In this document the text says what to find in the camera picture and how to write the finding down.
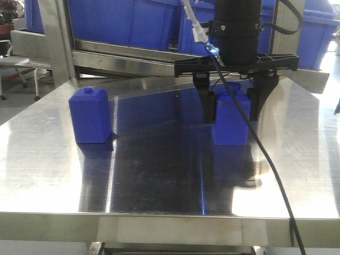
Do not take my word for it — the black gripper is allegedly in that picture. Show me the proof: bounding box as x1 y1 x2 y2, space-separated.
174 54 299 124

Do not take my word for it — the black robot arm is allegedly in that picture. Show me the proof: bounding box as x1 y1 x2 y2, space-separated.
174 1 299 124

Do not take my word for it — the stainless steel shelf rack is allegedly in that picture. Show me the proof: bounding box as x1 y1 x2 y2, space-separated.
11 0 330 95

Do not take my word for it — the blue bin centre right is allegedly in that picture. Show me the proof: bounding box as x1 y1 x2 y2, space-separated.
178 1 275 64

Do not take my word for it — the blue bin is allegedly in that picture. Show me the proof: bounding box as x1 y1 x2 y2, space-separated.
68 1 180 50
297 1 339 70
24 0 44 33
178 1 275 64

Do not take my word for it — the blue bin far right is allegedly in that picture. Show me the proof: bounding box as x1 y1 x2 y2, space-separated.
297 1 339 70

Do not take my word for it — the blue bin centre left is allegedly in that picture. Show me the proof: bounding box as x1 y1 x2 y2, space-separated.
68 1 180 50

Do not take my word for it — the blue bin far left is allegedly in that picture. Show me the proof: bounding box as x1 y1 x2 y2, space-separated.
24 0 44 33

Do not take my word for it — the white wheeled cart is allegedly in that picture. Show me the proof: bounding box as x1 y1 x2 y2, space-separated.
1 39 54 101

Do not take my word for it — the black cable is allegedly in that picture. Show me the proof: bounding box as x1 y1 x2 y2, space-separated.
212 0 306 255

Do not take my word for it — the white connector cable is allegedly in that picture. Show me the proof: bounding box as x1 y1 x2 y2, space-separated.
182 0 226 67

